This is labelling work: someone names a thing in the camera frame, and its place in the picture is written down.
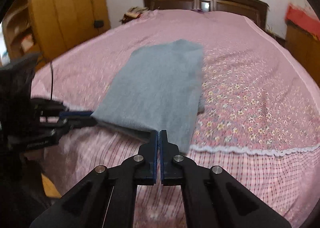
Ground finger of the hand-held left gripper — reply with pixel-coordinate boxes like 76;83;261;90
59;110;95;120
62;118;98;130

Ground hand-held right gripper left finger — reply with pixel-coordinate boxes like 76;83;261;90
29;130;159;228

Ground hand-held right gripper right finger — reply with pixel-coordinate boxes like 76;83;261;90
160;129;291;228

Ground grey fleece pants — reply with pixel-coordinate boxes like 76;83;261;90
90;39;206;154

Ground yellow wooden wardrobe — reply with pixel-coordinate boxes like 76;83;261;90
2;0;112;64

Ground pink floral bedspread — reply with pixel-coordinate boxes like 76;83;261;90
30;9;320;228

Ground pile of patterned cloth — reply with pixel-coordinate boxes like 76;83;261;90
119;6;149;24

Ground low wooden cabinet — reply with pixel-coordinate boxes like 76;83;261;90
285;24;320;55

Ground red and white floral curtain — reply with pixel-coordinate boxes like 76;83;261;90
285;3;320;40

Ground black cable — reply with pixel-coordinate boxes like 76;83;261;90
49;61;54;101

